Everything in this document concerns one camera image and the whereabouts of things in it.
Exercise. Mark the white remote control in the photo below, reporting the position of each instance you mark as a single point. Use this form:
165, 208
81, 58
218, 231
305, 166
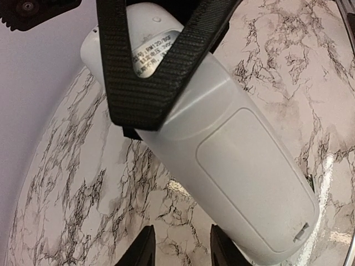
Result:
215, 141

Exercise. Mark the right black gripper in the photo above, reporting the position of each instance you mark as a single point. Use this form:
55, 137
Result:
24, 15

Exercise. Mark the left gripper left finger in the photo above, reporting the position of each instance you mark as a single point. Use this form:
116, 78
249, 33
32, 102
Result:
142, 250

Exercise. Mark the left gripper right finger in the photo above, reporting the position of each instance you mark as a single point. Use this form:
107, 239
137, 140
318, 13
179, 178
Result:
223, 250

